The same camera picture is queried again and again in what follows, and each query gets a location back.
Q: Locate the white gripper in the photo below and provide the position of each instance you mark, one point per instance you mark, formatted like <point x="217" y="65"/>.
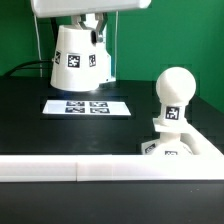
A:
<point x="78" y="8"/>

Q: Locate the white lamp shade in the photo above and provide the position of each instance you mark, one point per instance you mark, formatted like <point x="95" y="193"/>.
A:
<point x="76" y="60"/>

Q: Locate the white lamp bulb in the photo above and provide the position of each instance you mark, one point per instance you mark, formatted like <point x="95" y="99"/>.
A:
<point x="175" y="87"/>

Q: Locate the white lamp base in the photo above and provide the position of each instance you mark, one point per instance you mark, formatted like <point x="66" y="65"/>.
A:
<point x="169" y="142"/>

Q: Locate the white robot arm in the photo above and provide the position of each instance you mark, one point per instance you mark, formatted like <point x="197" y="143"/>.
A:
<point x="105" y="58"/>

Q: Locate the white marker plate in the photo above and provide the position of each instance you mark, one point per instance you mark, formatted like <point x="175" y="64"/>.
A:
<point x="72" y="107"/>

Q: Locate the white L-shaped fence wall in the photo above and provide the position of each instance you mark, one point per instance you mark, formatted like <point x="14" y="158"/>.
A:
<point x="206" y="163"/>

